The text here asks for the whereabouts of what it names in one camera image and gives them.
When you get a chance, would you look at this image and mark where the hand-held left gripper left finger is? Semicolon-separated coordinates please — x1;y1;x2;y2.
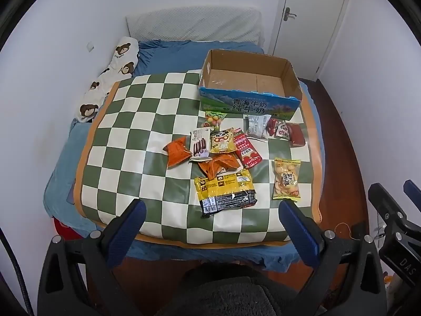
38;198;147;316

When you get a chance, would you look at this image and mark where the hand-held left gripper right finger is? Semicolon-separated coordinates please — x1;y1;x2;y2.
278;198;387;316

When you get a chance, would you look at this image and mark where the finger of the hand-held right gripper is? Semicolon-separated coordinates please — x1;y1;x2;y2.
368;182;415;238
403;179;421;211

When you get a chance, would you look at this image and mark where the yellow biscuit packet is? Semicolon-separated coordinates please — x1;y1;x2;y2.
272;158;302;202

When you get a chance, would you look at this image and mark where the yellow black snack packet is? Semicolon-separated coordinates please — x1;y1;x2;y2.
194;169;258;218

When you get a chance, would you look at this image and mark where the orange chip packet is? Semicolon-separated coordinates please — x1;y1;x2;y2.
197;153;240;180
163;136;193;169

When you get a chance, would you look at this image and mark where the dark red snack packet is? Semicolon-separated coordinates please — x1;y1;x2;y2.
288;122;306;147

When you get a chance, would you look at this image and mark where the red white snack packet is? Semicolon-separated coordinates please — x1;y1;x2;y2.
266;118;290;139

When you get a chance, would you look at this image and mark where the white chocolate cookie packet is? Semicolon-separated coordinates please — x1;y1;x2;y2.
190;128;211;159

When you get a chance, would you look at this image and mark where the white grey snack packet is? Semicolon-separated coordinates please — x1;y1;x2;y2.
244;115;272;141

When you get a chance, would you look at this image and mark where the yellow panda snack packet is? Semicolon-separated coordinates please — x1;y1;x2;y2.
209;128;237;154

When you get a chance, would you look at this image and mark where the colourful candy bag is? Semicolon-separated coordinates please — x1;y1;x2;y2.
204;111;228;130

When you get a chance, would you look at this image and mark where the cardboard box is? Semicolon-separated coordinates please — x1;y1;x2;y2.
198;49;303;121

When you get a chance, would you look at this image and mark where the red storage box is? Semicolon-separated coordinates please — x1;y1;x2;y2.
51;217;86;241

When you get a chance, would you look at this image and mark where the green white checkered mat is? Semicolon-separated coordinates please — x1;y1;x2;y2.
74;69;324;247

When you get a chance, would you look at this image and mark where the bear print pillow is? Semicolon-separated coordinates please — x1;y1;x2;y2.
75;36;140;124

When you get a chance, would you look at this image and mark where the blue bedsheet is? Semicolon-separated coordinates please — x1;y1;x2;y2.
43;39;326;272

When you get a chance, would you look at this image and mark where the white door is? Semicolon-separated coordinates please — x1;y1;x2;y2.
270;0;354;81

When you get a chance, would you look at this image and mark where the white pillow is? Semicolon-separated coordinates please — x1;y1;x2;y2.
126;6;265;45

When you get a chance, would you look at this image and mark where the black cable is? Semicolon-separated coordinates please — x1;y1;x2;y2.
0;227;33;316

